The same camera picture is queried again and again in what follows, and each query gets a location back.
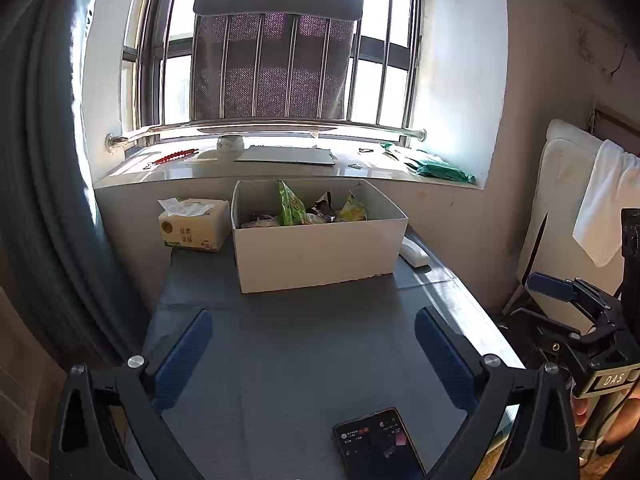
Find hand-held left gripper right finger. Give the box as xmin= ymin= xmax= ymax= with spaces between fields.
xmin=414 ymin=306 xmax=581 ymax=480

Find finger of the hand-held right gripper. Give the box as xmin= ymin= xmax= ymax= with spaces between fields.
xmin=526 ymin=271 xmax=623 ymax=322
xmin=509 ymin=306 xmax=596 ymax=356

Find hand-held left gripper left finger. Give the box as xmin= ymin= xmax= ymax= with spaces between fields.
xmin=49 ymin=308 xmax=213 ymax=480

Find white cardboard box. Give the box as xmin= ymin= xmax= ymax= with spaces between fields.
xmin=231 ymin=178 xmax=409 ymax=294

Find large yellow chip bag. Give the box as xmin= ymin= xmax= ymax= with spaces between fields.
xmin=335 ymin=192 xmax=369 ymax=223

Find green snack packet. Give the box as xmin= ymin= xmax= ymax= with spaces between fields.
xmin=276 ymin=180 xmax=307 ymax=227

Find dark and yellow chip bag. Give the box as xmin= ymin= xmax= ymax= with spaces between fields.
xmin=307 ymin=191 xmax=337 ymax=225

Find black tripod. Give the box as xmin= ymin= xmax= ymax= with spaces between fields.
xmin=502 ymin=212 xmax=576 ymax=376

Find white towel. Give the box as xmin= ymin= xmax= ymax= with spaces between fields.
xmin=572 ymin=139 xmax=640 ymax=268

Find white remote control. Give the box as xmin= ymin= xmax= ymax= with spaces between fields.
xmin=398 ymin=237 xmax=432 ymax=268

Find black smartphone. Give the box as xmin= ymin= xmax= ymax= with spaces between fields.
xmin=332 ymin=407 xmax=427 ymax=480

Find yellow tissue pack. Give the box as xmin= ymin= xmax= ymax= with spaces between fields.
xmin=158 ymin=197 xmax=231 ymax=253

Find green plastic bag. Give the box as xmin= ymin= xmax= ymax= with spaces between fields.
xmin=382 ymin=142 xmax=476 ymax=185

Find red pen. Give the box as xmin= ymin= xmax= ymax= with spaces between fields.
xmin=152 ymin=147 xmax=200 ymax=165

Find grey flat board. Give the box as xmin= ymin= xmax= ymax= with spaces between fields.
xmin=234 ymin=145 xmax=337 ymax=167

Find grey curtain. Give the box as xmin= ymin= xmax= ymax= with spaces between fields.
xmin=0 ymin=0 xmax=108 ymax=361

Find steel window bars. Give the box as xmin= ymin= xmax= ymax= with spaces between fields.
xmin=122 ymin=0 xmax=443 ymax=133

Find brown wooden frame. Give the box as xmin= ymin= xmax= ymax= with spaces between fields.
xmin=592 ymin=105 xmax=640 ymax=156

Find steel window rail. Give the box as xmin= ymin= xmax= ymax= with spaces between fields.
xmin=104 ymin=119 xmax=428 ymax=153

